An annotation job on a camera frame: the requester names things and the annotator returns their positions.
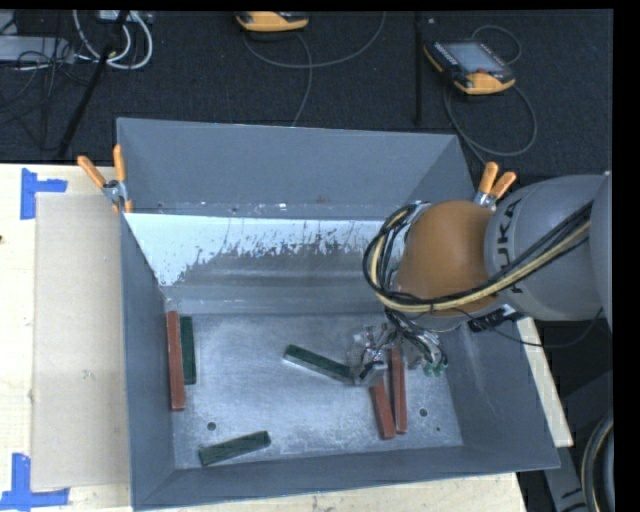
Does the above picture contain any red-brown flat block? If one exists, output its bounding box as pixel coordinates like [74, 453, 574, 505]
[368, 378, 397, 441]
[390, 346, 409, 435]
[165, 310, 188, 413]

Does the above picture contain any dark green flat block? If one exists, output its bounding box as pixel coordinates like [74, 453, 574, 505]
[197, 430, 273, 468]
[283, 344, 355, 384]
[179, 315, 198, 386]

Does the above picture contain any grey metal bin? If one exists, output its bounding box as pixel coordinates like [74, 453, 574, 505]
[115, 117, 562, 512]

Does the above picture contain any pale wood flat board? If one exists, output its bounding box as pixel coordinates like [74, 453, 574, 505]
[29, 191, 132, 494]

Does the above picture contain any black cylinder on white bracket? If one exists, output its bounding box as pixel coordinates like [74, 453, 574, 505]
[467, 303, 524, 334]

